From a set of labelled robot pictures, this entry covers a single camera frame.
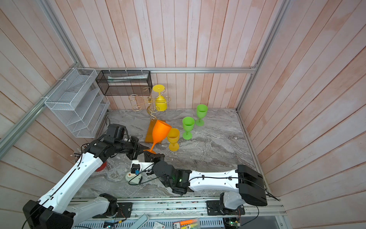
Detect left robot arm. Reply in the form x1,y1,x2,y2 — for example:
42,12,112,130
23,124,148,229

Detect aluminium front rail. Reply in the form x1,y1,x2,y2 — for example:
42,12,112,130
48,196,287,221

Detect black mesh basket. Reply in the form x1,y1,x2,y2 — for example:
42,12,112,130
96,70,153,96

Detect orange wine glass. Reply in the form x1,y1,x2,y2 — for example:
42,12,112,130
145,120,172,154

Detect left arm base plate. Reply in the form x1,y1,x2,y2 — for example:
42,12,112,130
93,202,133,219

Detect yellow wine glass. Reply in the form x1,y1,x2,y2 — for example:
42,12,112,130
167,128,180,152
152,85,167,112

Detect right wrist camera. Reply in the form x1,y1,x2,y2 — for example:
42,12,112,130
131,160,154,175

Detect box of coloured items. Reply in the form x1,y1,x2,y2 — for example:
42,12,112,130
173,218,201,229

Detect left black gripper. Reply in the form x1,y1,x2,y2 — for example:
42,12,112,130
115,136,151,160

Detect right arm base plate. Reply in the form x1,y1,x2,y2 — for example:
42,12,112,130
206,200,245,216

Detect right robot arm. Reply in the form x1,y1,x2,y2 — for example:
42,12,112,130
137,154,267,210

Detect white wire mesh shelf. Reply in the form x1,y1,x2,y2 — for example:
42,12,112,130
45,68,110,138

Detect gold rack with wooden base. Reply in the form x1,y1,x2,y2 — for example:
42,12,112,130
129,85,171,143

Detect red pencil cup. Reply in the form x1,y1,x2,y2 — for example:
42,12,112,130
70,148,108,172

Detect green wine glass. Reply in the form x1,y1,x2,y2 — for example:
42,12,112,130
182,117,195,140
195,104,208,127

